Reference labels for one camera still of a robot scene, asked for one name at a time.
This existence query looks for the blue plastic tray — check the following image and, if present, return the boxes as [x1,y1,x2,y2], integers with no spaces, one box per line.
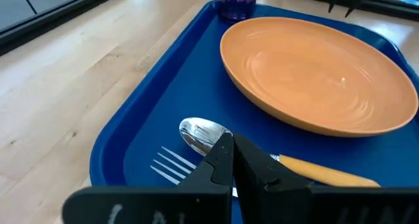
[89,0,419,224]

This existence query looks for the orange round plate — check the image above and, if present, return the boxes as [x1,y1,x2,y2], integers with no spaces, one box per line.
[219,16,419,138]

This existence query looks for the spoon with yellow handle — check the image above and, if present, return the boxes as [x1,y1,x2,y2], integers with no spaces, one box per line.
[179,117,381,188]

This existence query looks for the fork with yellow handle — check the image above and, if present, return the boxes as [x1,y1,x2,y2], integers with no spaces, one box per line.
[149,146,239,198]

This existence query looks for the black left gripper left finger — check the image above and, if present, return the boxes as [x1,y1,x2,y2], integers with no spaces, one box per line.
[62,132,235,224]

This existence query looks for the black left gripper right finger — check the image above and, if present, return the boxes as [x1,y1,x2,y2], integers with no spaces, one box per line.
[233,134,419,224]

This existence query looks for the purple faceted plastic cup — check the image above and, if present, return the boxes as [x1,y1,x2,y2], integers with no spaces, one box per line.
[218,0,261,24]

